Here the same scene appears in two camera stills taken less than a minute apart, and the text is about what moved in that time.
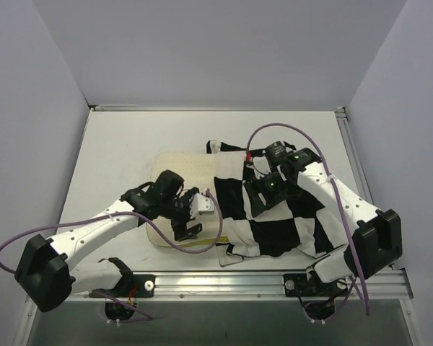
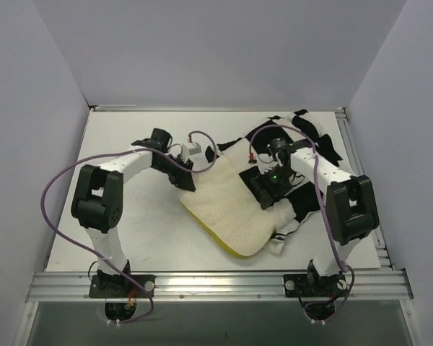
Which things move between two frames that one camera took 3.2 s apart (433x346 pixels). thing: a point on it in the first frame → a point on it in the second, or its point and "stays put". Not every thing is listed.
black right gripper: [261, 194] stays put
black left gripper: [184, 215] → [182, 179]
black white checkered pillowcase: [302, 225] → [302, 132]
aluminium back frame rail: [112, 107] stays put
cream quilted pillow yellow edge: [198, 170] → [229, 207]
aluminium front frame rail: [215, 285] stays put
